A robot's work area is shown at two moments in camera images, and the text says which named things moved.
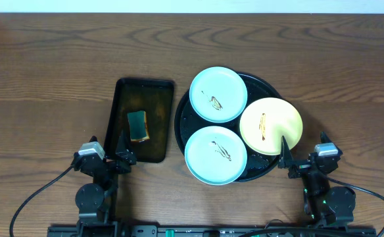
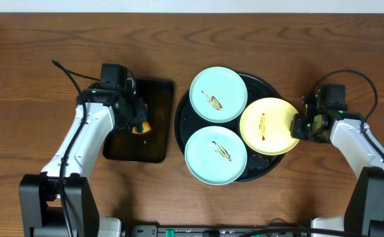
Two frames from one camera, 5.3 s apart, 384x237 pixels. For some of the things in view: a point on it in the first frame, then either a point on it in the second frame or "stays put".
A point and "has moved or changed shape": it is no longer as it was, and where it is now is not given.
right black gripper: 306,166 -> 298,126
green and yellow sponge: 138,127 has moved or changed shape
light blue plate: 218,95 stays put
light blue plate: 216,155 stays put
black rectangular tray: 154,96 stays put
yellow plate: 265,120 stays put
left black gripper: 108,164 -> 138,116
